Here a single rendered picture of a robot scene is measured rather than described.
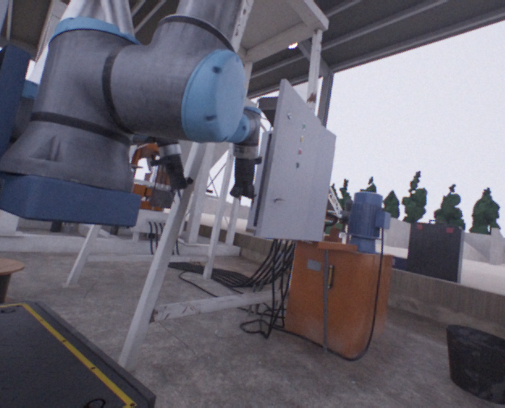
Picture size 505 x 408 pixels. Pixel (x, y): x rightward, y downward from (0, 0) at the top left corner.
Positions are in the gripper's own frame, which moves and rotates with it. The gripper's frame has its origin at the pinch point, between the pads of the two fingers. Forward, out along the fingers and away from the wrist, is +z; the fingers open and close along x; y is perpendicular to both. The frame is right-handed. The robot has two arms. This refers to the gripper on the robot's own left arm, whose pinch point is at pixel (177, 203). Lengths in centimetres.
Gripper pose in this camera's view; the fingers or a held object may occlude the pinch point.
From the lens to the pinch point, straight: 121.7
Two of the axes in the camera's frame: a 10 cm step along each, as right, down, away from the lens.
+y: 6.3, -2.3, 7.4
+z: 2.0, 9.7, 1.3
